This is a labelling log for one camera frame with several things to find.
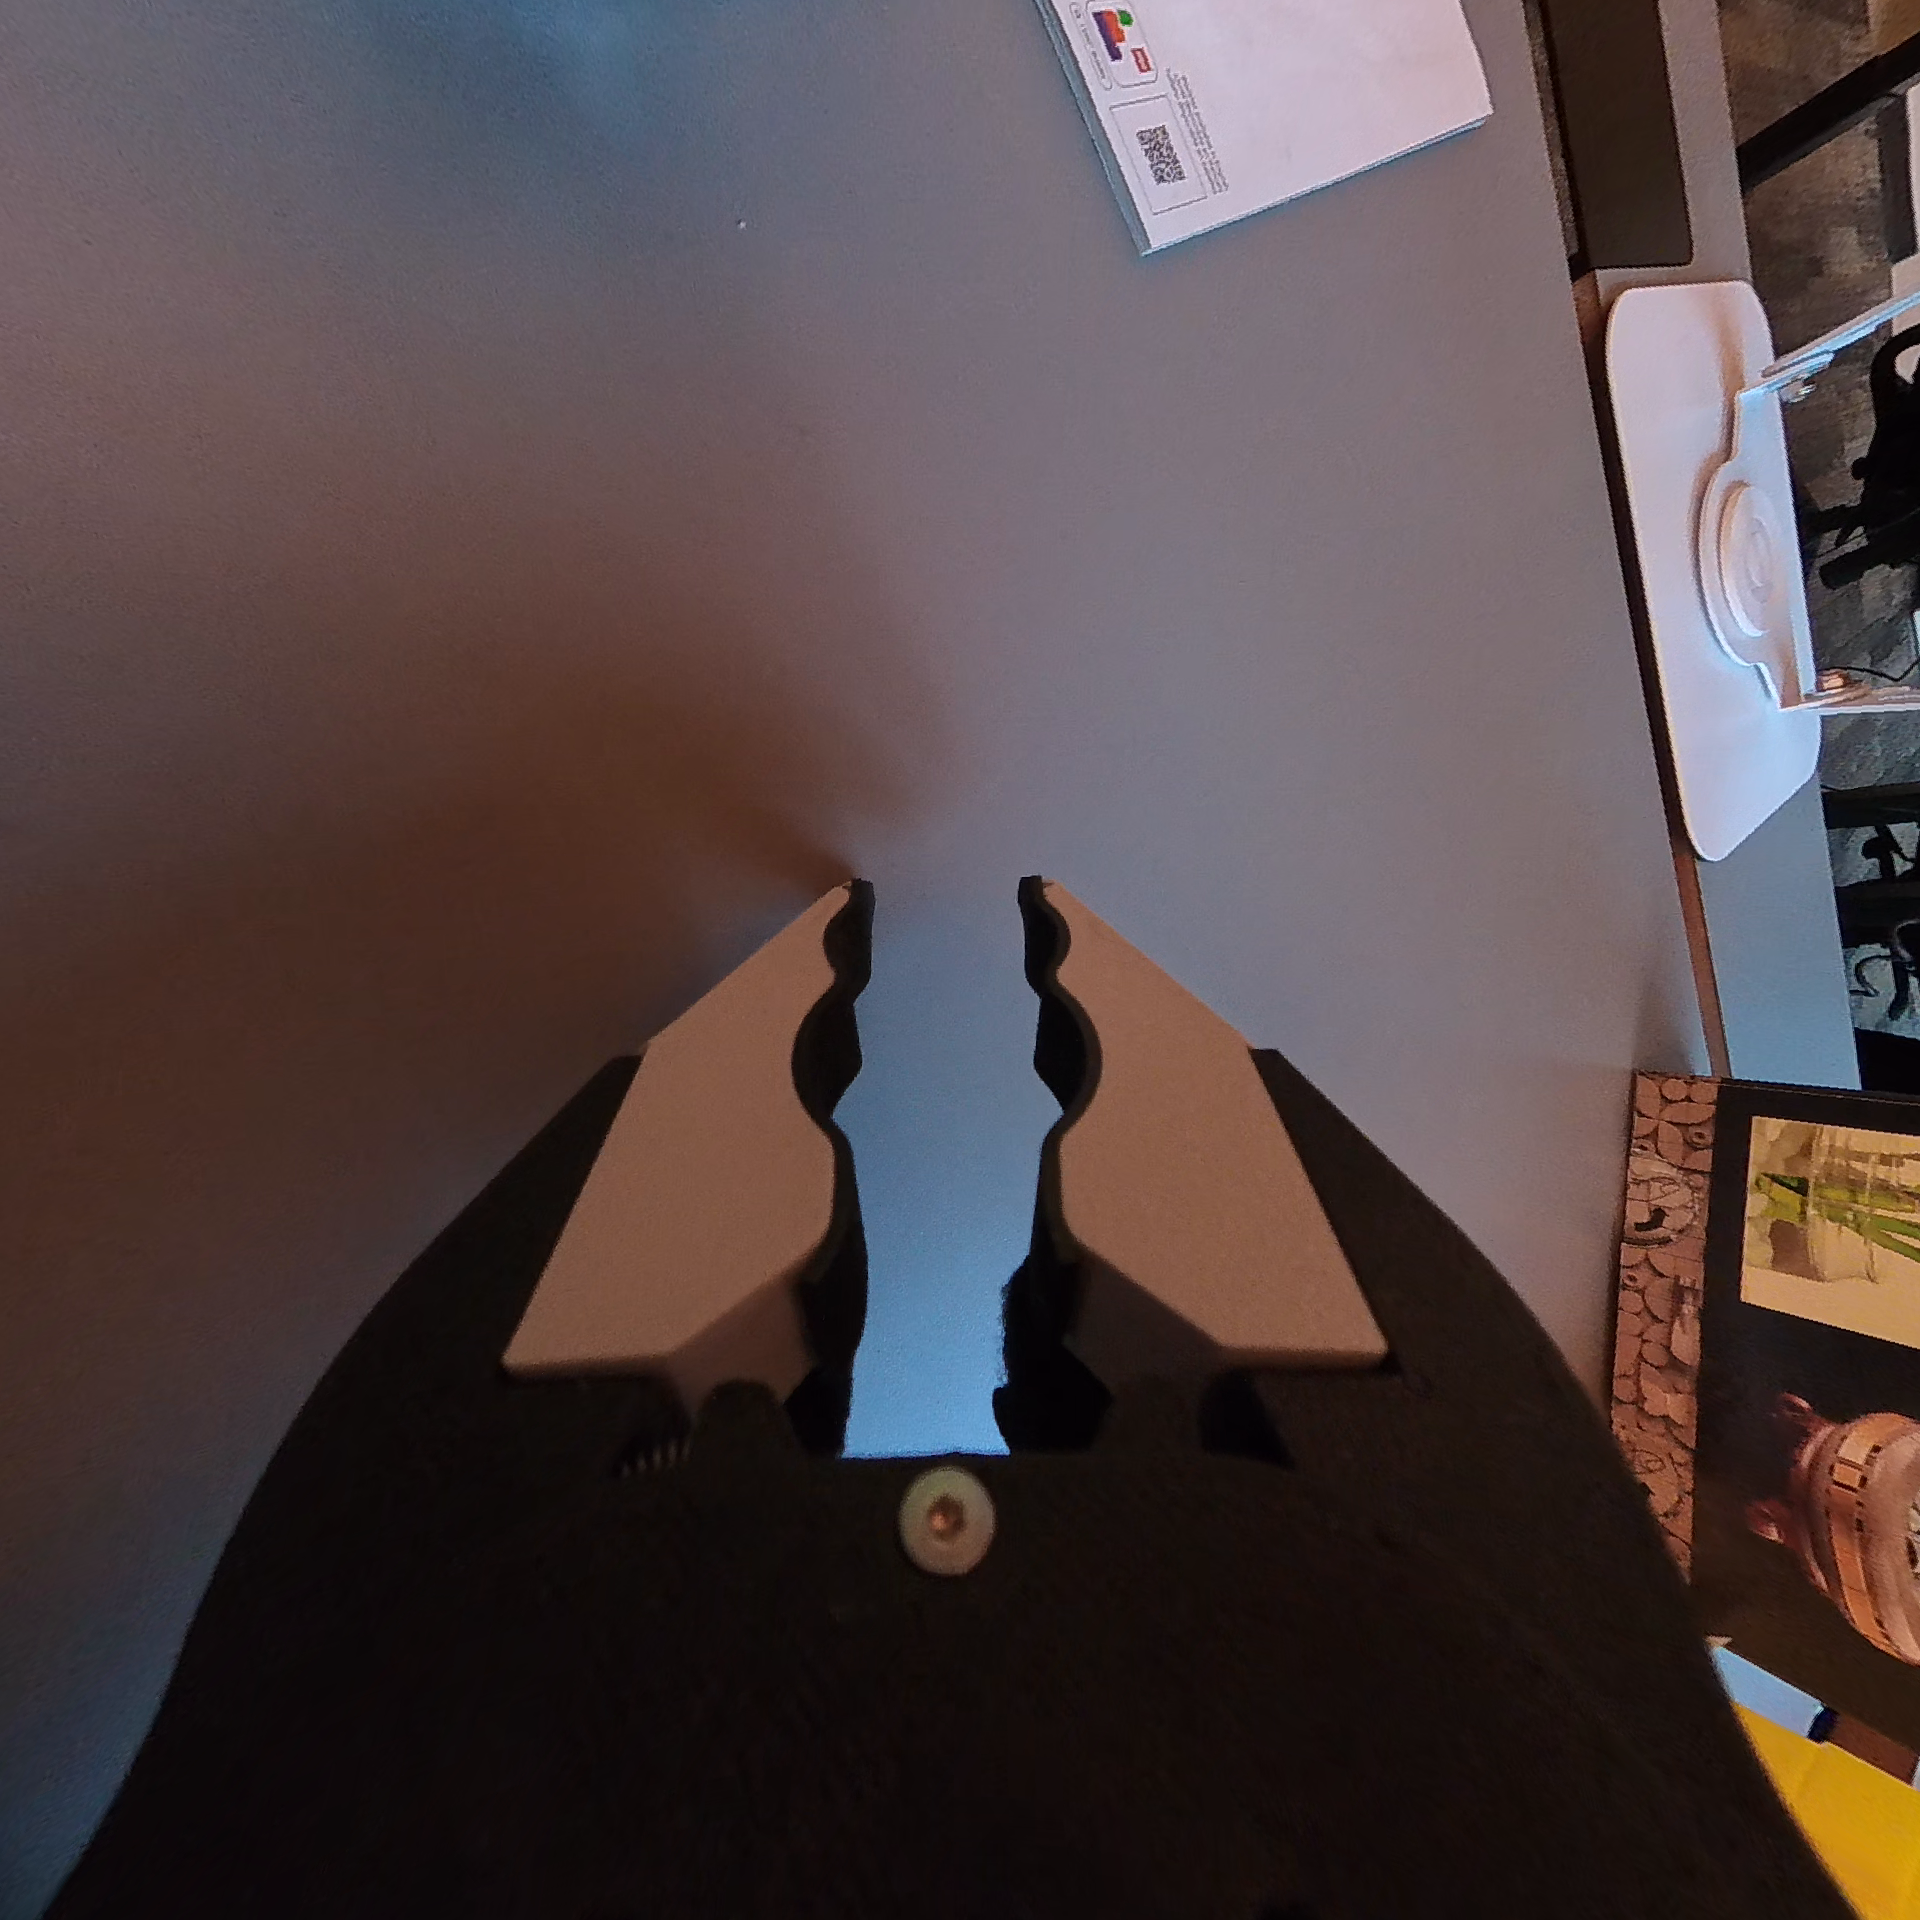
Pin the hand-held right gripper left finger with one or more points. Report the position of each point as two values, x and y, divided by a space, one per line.
682 1214

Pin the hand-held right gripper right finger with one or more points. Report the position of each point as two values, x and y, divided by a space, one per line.
1207 1214

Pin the grey desk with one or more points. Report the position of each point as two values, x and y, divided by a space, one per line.
599 524

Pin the black toy set box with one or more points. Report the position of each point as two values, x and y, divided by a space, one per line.
1770 1501

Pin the yellow plastic bin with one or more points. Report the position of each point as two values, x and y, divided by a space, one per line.
1837 1846

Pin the white folding stand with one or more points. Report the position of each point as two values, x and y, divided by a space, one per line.
1665 452

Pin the black office chair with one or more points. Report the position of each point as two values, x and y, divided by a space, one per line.
1875 480

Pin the toy instruction booklet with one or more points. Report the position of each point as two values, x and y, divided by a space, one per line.
1319 106

